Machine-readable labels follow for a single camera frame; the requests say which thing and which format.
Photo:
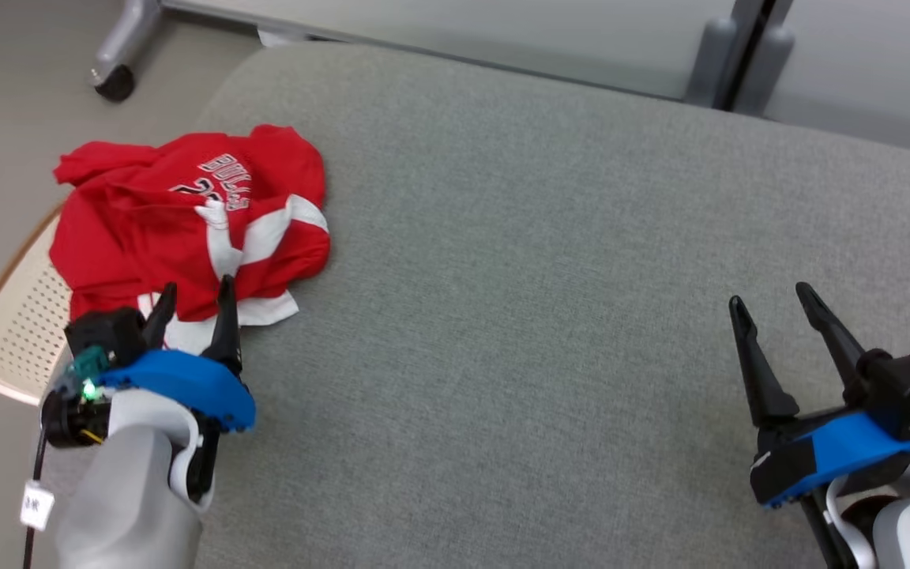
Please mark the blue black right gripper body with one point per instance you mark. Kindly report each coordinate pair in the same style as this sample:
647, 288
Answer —
834, 446

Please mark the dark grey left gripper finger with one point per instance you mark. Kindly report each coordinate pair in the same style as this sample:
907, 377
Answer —
161, 320
226, 332

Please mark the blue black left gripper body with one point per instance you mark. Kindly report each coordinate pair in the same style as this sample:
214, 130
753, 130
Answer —
186, 379

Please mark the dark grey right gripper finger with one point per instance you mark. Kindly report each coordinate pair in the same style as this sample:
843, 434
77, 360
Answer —
763, 387
834, 340

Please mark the red white basketball jersey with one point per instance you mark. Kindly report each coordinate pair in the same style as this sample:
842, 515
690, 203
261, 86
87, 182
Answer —
123, 229

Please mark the cream perforated laundry basket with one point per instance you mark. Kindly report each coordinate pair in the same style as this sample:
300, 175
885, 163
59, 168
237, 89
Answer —
20, 332

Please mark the light grey partition panel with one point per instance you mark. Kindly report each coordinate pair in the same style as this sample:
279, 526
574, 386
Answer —
874, 63
463, 32

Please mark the grey leg with black castor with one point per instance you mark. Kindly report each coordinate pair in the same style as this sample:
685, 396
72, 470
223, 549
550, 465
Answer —
127, 32

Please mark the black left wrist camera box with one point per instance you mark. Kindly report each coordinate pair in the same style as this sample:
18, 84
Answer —
111, 332

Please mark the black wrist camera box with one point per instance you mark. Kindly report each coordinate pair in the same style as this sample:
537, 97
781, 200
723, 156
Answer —
909, 383
111, 332

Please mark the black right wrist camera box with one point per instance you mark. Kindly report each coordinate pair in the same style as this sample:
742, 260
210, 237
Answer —
909, 383

